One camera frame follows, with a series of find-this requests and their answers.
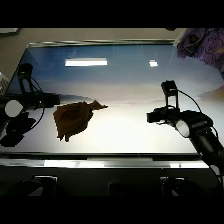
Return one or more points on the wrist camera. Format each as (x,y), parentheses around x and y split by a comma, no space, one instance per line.
(169,87)
(25,71)

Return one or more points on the purple garment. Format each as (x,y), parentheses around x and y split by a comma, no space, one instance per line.
(203,45)

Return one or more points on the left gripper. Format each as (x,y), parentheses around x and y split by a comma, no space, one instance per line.
(51,100)

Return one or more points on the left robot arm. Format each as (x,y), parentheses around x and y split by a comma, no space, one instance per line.
(15,108)

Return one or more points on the brown garment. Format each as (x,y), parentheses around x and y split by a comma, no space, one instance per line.
(71,118)

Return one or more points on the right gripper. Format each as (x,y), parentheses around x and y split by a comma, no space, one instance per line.
(161,116)

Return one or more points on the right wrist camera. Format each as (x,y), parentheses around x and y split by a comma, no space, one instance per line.
(169,87)

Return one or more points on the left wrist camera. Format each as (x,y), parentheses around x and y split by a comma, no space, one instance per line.
(25,71)

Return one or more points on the silver frame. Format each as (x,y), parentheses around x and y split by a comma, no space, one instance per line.
(110,164)

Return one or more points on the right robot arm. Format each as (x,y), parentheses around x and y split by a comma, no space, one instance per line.
(200,128)

